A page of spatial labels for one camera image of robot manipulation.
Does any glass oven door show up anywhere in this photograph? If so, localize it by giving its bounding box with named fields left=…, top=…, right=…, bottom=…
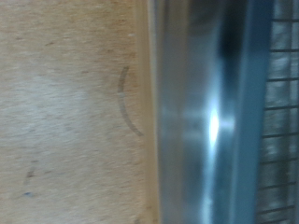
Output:
left=146, top=0, right=299, bottom=224

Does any wire oven rack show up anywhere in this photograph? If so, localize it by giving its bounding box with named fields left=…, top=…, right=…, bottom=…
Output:
left=256, top=18, right=299, bottom=224

